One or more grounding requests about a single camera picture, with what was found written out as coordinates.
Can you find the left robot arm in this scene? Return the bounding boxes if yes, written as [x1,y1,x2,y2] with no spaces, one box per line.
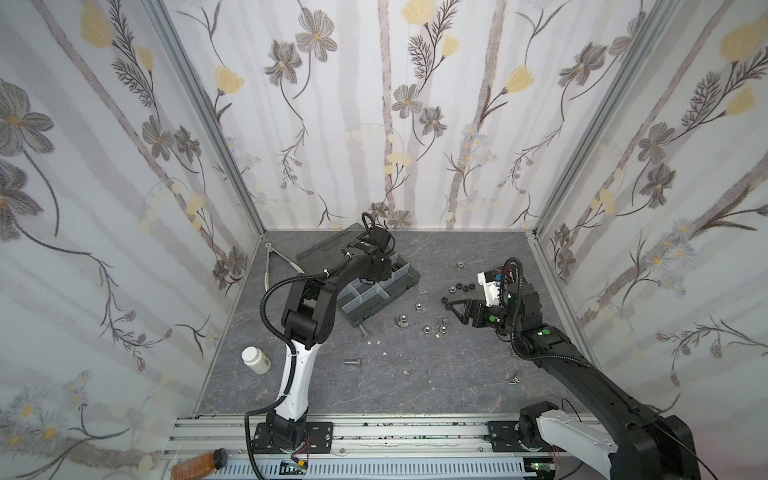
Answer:
[244,212,396,479]

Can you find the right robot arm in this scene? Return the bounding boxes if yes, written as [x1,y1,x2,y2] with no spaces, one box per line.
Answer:
[443,257,701,479]

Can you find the small tray with tools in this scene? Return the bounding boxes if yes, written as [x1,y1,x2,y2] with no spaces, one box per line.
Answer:
[494,262,521,284]

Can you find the green compartment organizer box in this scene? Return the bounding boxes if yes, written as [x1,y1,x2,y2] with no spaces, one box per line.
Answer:
[295,223,422,327]

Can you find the metal kitchen tongs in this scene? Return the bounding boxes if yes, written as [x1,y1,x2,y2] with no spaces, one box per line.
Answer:
[263,242,304,290]

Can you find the white pill bottle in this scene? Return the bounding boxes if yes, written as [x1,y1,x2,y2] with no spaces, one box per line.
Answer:
[241,346,272,375]

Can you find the amber bottle black cap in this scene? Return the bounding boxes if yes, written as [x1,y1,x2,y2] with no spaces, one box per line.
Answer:
[171,448,229,480]

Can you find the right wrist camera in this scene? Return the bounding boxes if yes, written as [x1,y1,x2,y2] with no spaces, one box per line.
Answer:
[477,270,502,307]

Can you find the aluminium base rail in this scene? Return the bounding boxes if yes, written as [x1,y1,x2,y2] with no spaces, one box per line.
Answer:
[159,410,618,479]

